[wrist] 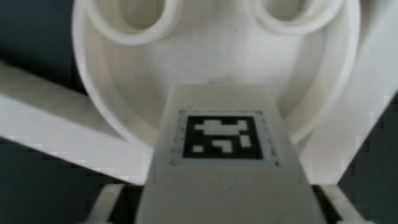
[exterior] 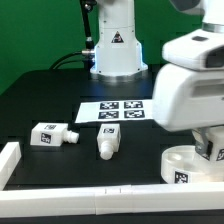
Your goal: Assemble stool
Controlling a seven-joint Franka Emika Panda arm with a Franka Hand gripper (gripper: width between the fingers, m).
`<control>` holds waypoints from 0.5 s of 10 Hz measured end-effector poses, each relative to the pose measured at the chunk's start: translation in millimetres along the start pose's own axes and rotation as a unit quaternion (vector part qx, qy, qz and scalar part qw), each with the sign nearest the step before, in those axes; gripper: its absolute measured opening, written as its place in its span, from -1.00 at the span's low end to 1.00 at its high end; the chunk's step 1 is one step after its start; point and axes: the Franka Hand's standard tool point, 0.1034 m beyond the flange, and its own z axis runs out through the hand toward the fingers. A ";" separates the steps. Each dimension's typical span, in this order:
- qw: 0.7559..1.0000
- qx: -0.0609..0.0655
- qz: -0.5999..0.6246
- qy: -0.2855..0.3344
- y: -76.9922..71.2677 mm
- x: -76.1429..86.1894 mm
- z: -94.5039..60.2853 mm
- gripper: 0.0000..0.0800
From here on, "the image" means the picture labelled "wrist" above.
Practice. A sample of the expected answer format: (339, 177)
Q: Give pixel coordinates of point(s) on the white front barrier wall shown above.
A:
(51, 121)

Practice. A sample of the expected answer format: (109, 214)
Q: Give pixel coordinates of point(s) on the white round stool seat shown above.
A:
(154, 43)

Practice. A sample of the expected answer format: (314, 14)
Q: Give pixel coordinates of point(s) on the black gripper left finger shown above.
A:
(117, 205)

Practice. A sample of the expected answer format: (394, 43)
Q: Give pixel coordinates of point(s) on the white stool leg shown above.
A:
(227, 177)

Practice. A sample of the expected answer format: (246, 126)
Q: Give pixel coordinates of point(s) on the white barrier wall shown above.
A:
(51, 121)
(330, 147)

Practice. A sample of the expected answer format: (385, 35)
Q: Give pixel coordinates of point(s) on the white right barrier wall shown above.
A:
(330, 147)

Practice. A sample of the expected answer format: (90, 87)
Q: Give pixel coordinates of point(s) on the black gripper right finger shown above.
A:
(339, 209)

